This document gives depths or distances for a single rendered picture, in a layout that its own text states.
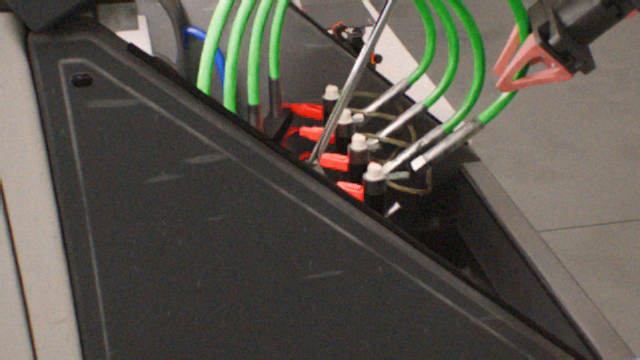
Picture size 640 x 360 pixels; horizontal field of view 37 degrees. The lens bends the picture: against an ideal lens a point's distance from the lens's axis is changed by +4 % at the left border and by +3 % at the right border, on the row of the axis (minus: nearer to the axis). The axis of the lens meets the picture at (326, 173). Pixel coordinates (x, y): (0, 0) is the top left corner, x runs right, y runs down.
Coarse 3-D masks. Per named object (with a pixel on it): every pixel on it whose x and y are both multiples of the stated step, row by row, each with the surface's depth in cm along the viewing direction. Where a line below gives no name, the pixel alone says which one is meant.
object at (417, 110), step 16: (272, 0) 115; (432, 0) 120; (256, 16) 116; (448, 16) 121; (256, 32) 117; (448, 32) 122; (256, 48) 118; (256, 64) 119; (448, 64) 125; (256, 80) 120; (448, 80) 125; (256, 96) 121; (432, 96) 126; (256, 112) 121; (416, 112) 126; (256, 128) 123; (384, 128) 128; (400, 128) 127; (368, 144) 128
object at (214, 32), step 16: (224, 0) 98; (512, 0) 104; (224, 16) 98; (208, 32) 99; (528, 32) 106; (208, 48) 99; (208, 64) 100; (528, 64) 108; (208, 80) 101; (512, 80) 109; (512, 96) 110; (496, 112) 110
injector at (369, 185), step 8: (384, 176) 112; (368, 184) 111; (376, 184) 111; (384, 184) 112; (368, 192) 112; (376, 192) 111; (384, 192) 112; (368, 200) 112; (376, 200) 112; (384, 200) 113; (376, 208) 112; (384, 208) 113; (392, 208) 114; (400, 208) 114; (384, 216) 114; (392, 216) 114
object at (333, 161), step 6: (324, 156) 121; (330, 156) 121; (336, 156) 121; (342, 156) 121; (324, 162) 121; (330, 162) 121; (336, 162) 120; (342, 162) 120; (330, 168) 121; (336, 168) 121; (342, 168) 120
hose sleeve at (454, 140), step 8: (472, 120) 111; (464, 128) 111; (472, 128) 111; (480, 128) 111; (448, 136) 111; (456, 136) 111; (464, 136) 111; (472, 136) 111; (440, 144) 111; (448, 144) 111; (456, 144) 111; (432, 152) 111; (440, 152) 111; (448, 152) 111; (432, 160) 111; (440, 160) 112
